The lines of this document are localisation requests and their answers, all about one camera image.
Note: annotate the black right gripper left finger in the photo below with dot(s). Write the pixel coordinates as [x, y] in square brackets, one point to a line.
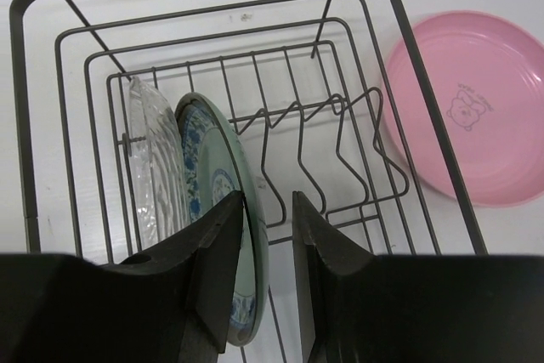
[168, 303]

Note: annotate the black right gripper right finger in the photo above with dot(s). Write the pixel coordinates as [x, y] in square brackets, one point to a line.
[355, 306]

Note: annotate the clear glass plate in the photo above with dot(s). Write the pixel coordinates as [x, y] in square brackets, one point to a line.
[156, 162]

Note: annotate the blue green patterned plate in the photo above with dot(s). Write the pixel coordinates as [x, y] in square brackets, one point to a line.
[215, 163]

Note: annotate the pink plastic plate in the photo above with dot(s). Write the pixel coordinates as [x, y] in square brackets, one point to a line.
[487, 78]

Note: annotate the dark wire dish rack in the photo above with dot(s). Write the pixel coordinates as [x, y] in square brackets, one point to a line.
[327, 97]

